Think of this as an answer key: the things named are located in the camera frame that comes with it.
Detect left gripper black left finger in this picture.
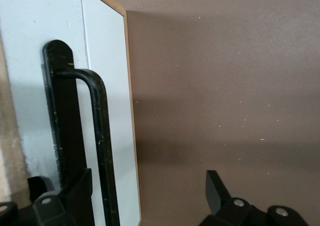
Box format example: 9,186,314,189
32,167,94,226

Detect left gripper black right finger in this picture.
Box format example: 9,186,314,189
199,170,270,226

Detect white-fronted drawer with black handle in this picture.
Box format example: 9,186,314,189
0,0,120,226

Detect wooden drawer cabinet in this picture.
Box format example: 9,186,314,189
0,0,142,226

